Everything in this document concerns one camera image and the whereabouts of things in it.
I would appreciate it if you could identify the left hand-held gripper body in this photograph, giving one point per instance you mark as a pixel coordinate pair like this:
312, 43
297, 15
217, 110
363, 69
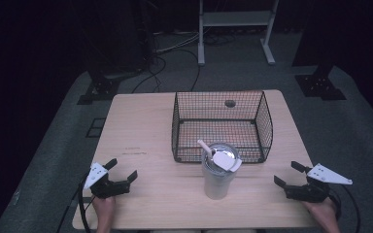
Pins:
105, 190

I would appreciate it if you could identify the person's left hand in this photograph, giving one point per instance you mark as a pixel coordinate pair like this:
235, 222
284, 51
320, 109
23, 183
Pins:
104, 209

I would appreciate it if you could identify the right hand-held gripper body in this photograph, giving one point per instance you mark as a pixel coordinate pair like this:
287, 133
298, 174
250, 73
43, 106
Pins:
307, 193

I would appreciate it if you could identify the round dark table grommet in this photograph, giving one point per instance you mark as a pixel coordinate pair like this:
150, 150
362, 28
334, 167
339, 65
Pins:
230, 103

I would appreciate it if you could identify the black stand base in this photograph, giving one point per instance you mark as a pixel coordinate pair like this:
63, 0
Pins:
100, 89
320, 85

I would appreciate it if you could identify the white tumbler with lid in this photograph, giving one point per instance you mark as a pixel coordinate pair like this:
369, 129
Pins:
218, 181

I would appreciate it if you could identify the white drinking straw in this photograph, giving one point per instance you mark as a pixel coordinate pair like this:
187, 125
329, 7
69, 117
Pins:
205, 147

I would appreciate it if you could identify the white metal desk frame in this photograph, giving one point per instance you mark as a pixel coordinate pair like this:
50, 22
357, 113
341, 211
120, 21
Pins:
236, 18

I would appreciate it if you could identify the person's right hand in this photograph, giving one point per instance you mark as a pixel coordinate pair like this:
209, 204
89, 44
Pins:
324, 213

